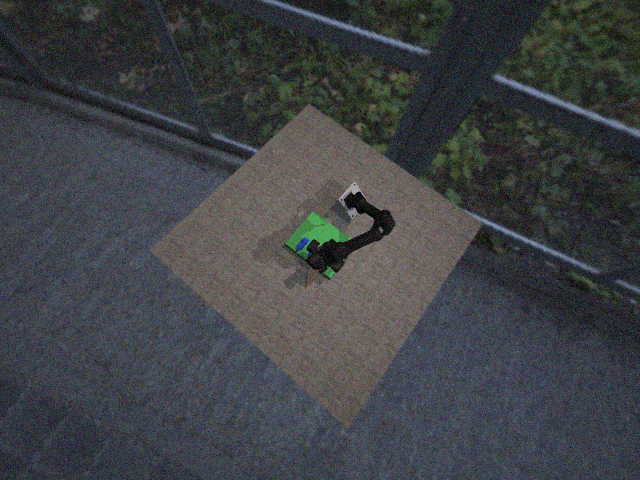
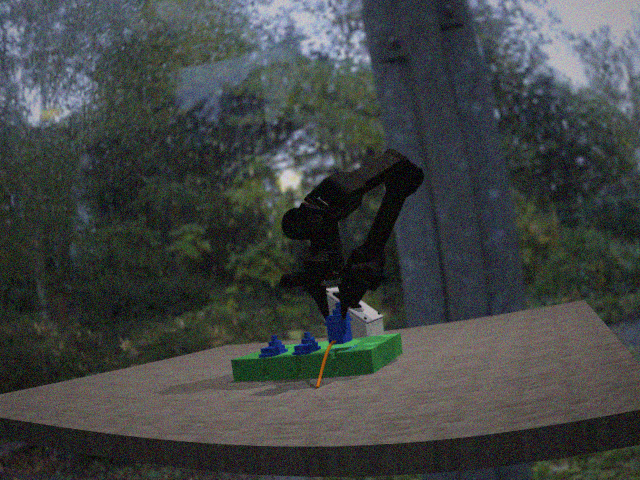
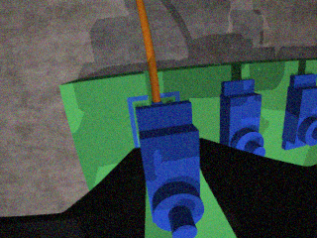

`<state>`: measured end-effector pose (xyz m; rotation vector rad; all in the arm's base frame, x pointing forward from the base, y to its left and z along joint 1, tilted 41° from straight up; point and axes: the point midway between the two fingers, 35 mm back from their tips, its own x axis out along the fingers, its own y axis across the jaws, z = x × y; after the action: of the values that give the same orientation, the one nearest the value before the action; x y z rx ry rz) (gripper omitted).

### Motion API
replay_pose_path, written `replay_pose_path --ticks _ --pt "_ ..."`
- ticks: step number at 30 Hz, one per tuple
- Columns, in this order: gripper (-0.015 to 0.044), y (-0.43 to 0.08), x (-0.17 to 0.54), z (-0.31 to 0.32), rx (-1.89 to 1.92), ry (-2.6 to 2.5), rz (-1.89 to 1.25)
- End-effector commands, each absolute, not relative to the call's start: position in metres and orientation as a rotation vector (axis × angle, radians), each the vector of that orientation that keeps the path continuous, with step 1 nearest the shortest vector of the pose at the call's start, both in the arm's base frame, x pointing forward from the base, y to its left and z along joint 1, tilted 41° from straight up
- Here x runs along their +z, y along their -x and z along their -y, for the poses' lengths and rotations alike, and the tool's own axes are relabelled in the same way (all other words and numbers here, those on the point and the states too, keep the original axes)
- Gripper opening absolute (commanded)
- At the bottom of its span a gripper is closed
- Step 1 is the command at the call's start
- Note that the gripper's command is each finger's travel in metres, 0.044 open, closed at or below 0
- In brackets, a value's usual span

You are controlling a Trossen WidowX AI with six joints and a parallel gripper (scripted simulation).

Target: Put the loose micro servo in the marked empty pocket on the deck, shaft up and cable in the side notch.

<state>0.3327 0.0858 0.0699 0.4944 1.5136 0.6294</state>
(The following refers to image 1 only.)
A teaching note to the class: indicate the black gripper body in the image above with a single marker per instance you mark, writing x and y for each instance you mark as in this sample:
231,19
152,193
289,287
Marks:
313,246

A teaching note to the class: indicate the green flat plate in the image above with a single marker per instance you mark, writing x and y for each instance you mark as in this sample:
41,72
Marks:
314,227

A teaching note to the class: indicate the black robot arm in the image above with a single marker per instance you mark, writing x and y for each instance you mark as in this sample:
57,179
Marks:
338,251

